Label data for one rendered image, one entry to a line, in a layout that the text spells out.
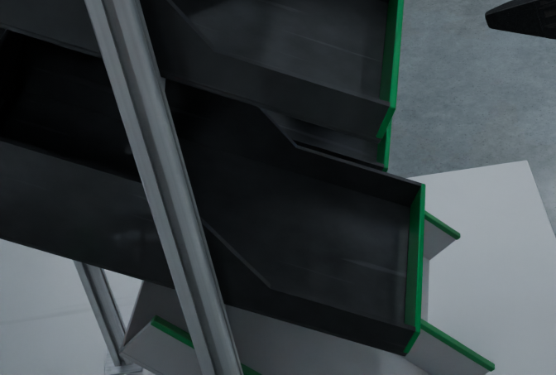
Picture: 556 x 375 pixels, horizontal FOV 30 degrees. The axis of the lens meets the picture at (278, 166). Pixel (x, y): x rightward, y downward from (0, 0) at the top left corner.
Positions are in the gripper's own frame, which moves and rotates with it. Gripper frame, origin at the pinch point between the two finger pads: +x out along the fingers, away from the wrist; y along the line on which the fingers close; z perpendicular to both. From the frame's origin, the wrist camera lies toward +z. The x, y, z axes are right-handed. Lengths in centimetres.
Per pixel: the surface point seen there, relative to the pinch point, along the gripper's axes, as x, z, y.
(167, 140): 16.0, 10.8, 24.2
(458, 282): 18.1, -41.7, -16.4
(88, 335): 56, -32, -9
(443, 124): 47, -122, -157
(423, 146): 52, -121, -148
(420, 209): 10.2, -7.9, 10.8
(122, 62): 16.1, 15.2, 23.8
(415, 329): 10.2, -8.0, 21.1
